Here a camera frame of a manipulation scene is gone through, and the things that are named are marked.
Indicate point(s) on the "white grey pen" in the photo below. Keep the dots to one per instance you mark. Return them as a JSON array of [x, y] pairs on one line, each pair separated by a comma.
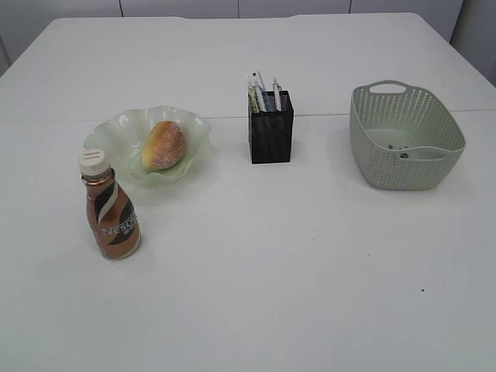
[[277, 94]]

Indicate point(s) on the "black mesh pen holder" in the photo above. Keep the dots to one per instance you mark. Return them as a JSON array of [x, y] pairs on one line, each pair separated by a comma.
[[270, 133]]

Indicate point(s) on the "beige white pen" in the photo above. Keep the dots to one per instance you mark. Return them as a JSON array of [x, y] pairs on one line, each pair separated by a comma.
[[253, 99]]

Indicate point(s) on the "clear plastic ruler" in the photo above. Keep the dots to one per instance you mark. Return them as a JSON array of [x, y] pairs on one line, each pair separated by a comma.
[[254, 78]]

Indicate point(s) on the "sugared bread loaf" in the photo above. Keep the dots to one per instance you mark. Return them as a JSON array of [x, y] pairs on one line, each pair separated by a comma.
[[164, 147]]

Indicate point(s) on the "frosted green ruffled glass plate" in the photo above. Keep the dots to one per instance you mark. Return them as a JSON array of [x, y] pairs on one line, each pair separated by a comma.
[[123, 137]]

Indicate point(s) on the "blue grey pen crossed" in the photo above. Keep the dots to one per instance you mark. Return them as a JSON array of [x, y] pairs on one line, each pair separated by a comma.
[[264, 103]]

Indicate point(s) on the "green plastic woven basket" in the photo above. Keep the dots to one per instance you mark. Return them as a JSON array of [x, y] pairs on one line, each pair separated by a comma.
[[414, 117]]

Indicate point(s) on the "brown Nescafe coffee bottle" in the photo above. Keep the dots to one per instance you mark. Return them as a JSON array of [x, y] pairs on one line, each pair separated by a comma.
[[109, 210]]

